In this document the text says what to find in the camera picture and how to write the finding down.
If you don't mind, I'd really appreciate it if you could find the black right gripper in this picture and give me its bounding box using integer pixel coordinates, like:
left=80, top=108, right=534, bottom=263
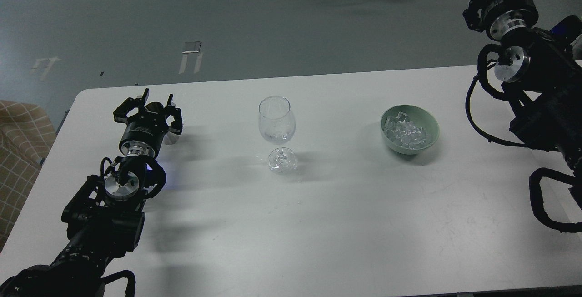
left=463, top=0, right=540, bottom=41

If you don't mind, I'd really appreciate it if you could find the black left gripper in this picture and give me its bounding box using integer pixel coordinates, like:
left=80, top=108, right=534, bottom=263
left=114, top=88, right=183, bottom=158

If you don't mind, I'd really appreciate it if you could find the steel cocktail jigger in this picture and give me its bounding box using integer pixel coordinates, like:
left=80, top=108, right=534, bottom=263
left=145, top=102, right=180, bottom=145

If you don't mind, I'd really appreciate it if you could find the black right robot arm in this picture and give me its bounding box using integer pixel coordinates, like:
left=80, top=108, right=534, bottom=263
left=463, top=0, right=582, bottom=233

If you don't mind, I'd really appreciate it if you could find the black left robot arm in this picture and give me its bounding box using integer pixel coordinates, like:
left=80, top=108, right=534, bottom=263
left=1, top=89, right=183, bottom=297

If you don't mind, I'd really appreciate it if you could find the clear wine glass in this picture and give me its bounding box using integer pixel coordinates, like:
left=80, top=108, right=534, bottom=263
left=258, top=96, right=298, bottom=175

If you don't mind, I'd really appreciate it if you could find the pile of clear ice cubes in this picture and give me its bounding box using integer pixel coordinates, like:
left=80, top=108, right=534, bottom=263
left=384, top=112, right=431, bottom=150

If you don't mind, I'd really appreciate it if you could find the green bowl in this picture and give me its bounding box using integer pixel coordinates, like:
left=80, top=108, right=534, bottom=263
left=380, top=105, right=440, bottom=155

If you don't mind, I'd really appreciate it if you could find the beige checkered chair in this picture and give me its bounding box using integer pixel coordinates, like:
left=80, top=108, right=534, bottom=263
left=0, top=100, right=56, bottom=249

